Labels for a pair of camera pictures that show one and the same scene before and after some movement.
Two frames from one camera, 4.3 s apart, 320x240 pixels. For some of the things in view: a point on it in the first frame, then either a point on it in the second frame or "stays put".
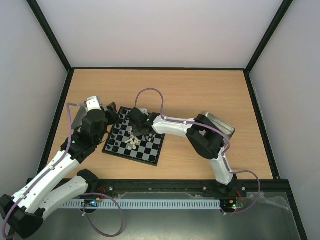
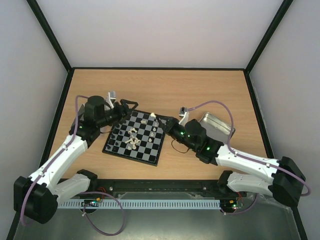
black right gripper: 137,124 to 171,124
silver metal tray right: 227,129 stays put
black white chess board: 122,142 stays put
